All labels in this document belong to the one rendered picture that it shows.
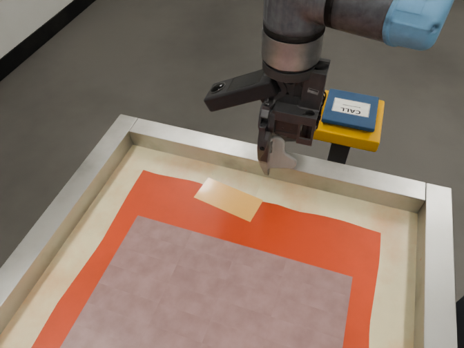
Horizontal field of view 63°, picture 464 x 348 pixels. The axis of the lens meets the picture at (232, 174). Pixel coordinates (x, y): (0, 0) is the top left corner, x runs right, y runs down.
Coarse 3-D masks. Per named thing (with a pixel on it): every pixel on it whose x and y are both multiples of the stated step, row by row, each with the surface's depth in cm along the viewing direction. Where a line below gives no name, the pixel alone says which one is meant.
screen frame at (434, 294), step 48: (144, 144) 70; (192, 144) 67; (240, 144) 66; (96, 192) 64; (336, 192) 63; (384, 192) 59; (432, 192) 59; (48, 240) 55; (432, 240) 54; (0, 288) 50; (432, 288) 49; (432, 336) 45
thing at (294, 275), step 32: (256, 224) 60; (288, 224) 60; (320, 224) 60; (352, 224) 60; (256, 256) 56; (288, 256) 56; (320, 256) 56; (352, 256) 56; (224, 288) 53; (256, 288) 53; (288, 288) 53; (320, 288) 53; (352, 288) 53; (224, 320) 50; (256, 320) 50; (288, 320) 50; (320, 320) 50; (352, 320) 50
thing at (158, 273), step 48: (144, 192) 64; (192, 192) 64; (144, 240) 58; (192, 240) 58; (96, 288) 54; (144, 288) 53; (192, 288) 53; (48, 336) 50; (96, 336) 49; (144, 336) 49; (192, 336) 49
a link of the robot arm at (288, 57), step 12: (264, 36) 46; (264, 48) 47; (276, 48) 45; (288, 48) 44; (300, 48) 44; (312, 48) 45; (264, 60) 48; (276, 60) 46; (288, 60) 46; (300, 60) 46; (312, 60) 46; (288, 72) 48
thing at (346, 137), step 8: (384, 104) 78; (320, 120) 75; (376, 120) 75; (320, 128) 74; (328, 128) 74; (336, 128) 74; (344, 128) 74; (352, 128) 74; (376, 128) 74; (320, 136) 75; (328, 136) 74; (336, 136) 73; (344, 136) 73; (352, 136) 72; (360, 136) 72; (368, 136) 72; (376, 136) 72; (336, 144) 81; (344, 144) 74; (352, 144) 73; (360, 144) 73; (368, 144) 72; (376, 144) 72; (336, 152) 82; (344, 152) 82; (328, 160) 85; (336, 160) 84; (344, 160) 83
